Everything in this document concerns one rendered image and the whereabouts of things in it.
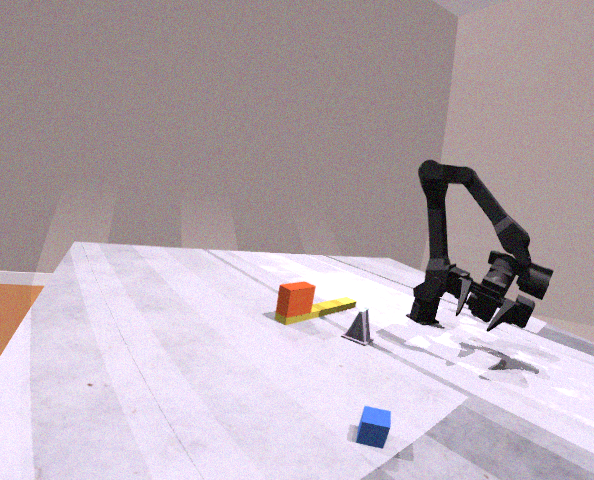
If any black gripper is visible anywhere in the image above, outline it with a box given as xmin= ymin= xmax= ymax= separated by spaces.
xmin=446 ymin=265 xmax=535 ymax=332

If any blue cube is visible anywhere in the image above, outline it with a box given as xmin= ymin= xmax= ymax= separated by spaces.
xmin=356 ymin=406 xmax=391 ymax=449

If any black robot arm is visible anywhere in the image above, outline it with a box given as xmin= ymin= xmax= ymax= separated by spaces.
xmin=406 ymin=159 xmax=554 ymax=325

